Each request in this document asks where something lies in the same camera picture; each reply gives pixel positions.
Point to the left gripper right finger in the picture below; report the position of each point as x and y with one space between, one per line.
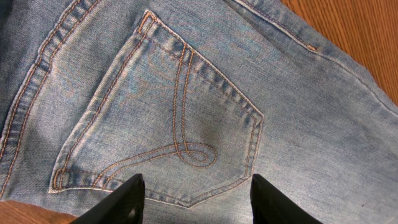
270 205

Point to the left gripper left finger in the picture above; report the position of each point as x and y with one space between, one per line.
125 205

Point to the light blue denim jeans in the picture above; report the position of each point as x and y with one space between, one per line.
197 96

